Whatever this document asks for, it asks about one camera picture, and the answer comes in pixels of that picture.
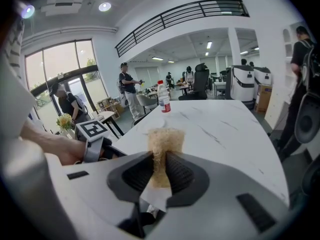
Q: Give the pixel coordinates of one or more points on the person's left forearm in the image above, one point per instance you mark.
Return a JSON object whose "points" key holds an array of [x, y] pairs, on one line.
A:
{"points": [[50, 141]]}

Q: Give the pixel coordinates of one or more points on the wooden shelf unit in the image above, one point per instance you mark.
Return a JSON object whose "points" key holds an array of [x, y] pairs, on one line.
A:
{"points": [[110, 105]]}

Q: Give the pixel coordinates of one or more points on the cardboard box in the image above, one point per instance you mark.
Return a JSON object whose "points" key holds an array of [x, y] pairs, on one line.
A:
{"points": [[262, 99]]}

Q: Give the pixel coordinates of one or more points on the clear bottle with red cap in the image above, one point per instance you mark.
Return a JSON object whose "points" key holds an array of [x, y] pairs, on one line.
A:
{"points": [[164, 96]]}

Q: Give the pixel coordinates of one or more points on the grey shell chair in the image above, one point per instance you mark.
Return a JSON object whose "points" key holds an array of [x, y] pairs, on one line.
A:
{"points": [[147, 102]]}

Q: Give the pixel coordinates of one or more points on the white wall shelf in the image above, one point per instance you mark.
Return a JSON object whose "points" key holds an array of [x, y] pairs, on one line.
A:
{"points": [[287, 37]]}

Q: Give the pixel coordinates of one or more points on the ceiling air conditioner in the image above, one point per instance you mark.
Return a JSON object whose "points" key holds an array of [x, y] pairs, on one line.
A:
{"points": [[63, 2]]}

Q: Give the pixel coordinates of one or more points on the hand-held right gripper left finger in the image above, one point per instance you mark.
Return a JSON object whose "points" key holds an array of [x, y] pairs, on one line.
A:
{"points": [[100, 204]]}

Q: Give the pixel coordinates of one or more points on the beige fluffy noodle ball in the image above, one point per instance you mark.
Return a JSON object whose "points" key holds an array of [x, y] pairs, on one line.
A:
{"points": [[166, 141]]}

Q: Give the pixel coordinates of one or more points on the grey pod with black disc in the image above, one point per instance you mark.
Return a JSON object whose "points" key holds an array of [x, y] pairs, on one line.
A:
{"points": [[307, 119]]}

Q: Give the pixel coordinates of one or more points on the white and black robot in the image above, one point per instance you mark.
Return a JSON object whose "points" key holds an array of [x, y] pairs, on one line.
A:
{"points": [[262, 76], [240, 84]]}

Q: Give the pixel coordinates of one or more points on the white marble table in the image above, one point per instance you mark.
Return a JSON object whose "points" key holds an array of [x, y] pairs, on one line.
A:
{"points": [[212, 134]]}

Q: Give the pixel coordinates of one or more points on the round ceiling light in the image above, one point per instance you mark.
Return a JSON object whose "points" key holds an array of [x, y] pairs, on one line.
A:
{"points": [[105, 6], [27, 11]]}

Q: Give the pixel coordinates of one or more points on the black office chair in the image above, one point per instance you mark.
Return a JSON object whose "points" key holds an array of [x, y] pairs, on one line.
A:
{"points": [[197, 81]]}

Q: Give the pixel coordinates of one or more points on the black railing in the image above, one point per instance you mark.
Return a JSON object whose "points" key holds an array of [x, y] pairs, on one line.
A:
{"points": [[242, 6]]}

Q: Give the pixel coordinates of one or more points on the cream striped shirt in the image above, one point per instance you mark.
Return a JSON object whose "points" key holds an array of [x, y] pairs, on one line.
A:
{"points": [[13, 46]]}

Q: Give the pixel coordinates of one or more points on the yellow flower bouquet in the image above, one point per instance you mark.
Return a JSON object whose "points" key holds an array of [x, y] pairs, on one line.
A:
{"points": [[64, 121]]}

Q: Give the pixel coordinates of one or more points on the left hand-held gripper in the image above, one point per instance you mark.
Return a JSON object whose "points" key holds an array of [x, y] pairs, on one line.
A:
{"points": [[91, 130]]}

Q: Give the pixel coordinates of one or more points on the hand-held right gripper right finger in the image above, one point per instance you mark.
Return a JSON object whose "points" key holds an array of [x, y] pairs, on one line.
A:
{"points": [[212, 209]]}

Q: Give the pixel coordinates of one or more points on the glass window wall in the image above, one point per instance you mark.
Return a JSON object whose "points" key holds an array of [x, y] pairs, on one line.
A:
{"points": [[62, 66]]}

